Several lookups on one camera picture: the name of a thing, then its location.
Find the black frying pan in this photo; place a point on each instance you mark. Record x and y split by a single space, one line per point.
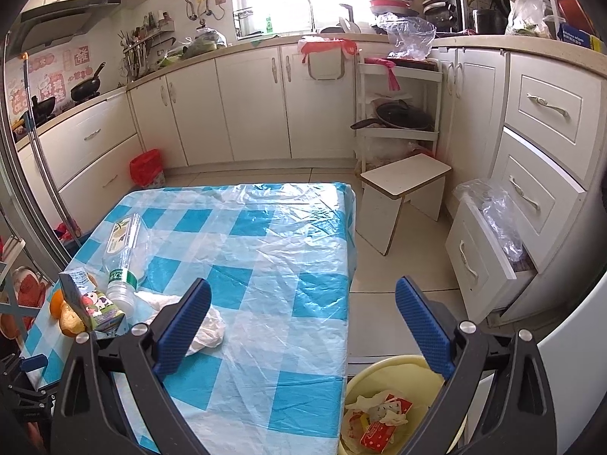
403 116

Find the red hanging garbage bag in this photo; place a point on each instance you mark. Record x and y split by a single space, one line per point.
322 47

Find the black pan on stove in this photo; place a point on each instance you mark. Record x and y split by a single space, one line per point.
42 109

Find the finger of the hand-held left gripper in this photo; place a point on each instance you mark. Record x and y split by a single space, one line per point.
34 365

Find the chrome faucet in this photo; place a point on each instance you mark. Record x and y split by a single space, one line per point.
312 14

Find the white drawer cabinet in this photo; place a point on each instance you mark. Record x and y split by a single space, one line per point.
545 104

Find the black countertop oven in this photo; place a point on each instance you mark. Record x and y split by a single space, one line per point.
441 14

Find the small white plastic bag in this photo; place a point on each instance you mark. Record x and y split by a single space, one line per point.
208 329

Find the table with blue checked cloth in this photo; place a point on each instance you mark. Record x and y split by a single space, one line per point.
265 256

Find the red pot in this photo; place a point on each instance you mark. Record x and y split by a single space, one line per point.
576 9

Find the green detergent bottle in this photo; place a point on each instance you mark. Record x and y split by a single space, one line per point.
269 26

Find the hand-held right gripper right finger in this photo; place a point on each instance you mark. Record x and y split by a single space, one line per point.
424 327

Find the red paper wall decorations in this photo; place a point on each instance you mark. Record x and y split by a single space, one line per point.
52 87

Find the clear plastic bags in drawer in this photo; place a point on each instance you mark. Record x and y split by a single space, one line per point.
498 213

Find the red trash basket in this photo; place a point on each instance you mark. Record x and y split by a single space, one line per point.
144 166

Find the printed drink carton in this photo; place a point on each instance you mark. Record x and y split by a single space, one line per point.
99 315

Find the metal mop pole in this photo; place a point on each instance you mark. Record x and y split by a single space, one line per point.
40 151

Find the cream base cabinets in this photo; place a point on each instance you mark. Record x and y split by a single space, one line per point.
251 104

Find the small orange peel piece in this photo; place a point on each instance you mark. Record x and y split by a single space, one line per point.
56 305

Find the clear plastic bottle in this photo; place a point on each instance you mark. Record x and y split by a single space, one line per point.
124 246

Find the black wok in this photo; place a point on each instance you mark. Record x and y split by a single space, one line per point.
85 89

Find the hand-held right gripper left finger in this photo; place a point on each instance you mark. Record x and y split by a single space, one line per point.
182 329

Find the red packet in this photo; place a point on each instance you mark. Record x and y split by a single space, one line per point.
379 436

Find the yellow plastic bin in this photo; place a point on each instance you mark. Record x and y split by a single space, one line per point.
379 372

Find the white wooden stool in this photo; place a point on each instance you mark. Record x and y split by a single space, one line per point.
403 175

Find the grey sliding door frame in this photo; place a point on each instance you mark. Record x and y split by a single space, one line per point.
23 189

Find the red cloth strip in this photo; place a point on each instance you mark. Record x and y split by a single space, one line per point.
392 78

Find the blue box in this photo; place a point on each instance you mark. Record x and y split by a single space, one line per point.
576 37

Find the orange slipper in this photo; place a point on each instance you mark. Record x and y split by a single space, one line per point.
28 289

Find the white plastic bag with food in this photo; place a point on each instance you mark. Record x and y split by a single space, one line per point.
526 14

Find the open white drawer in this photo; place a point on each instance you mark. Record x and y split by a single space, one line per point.
469 265

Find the wall utensil rack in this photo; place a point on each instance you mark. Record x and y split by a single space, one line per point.
137 52

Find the yellow snack wrapper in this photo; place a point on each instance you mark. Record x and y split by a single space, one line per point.
355 429

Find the black kettle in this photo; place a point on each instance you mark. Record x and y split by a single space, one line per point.
488 21

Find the bag of green vegetables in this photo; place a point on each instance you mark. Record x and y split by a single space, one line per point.
204 42

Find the black range hood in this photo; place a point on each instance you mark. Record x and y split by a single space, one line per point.
61 21

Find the white kitchen trolley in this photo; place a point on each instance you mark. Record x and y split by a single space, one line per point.
422 75

